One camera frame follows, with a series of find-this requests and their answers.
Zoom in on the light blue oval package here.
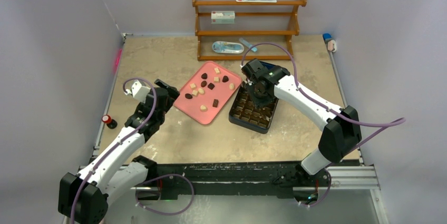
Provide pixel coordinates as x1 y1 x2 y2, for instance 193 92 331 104
211 41 245 54

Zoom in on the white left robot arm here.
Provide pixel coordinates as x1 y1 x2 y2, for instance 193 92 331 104
57 77 180 223

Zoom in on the white green small box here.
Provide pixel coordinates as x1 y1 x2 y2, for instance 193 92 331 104
211 11 236 24

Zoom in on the pink plastic tray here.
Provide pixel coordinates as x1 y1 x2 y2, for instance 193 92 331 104
174 61 242 125

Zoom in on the dark rectangular chocolate piece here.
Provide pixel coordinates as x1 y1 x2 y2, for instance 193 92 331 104
212 99 219 108

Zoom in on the blue chocolate tin box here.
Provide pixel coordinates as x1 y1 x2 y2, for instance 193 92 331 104
228 87 278 134

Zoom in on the wooden shelf rack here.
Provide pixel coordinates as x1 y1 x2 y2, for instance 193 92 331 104
192 0 307 61

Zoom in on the blue white corner device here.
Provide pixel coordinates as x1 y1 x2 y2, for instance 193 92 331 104
322 33 337 53

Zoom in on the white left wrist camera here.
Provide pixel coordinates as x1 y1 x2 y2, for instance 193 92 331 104
124 80 151 103

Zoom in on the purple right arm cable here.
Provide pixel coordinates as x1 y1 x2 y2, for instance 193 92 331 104
240 43 406 208

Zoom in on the red black button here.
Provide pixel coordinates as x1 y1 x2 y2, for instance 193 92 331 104
101 114 118 129

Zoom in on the dark blue tin lid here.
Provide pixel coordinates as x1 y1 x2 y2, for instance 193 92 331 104
260 61 280 70

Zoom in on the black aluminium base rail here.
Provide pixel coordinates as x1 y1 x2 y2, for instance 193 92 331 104
71 161 380 202

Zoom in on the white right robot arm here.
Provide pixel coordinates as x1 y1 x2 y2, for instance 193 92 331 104
241 59 362 186

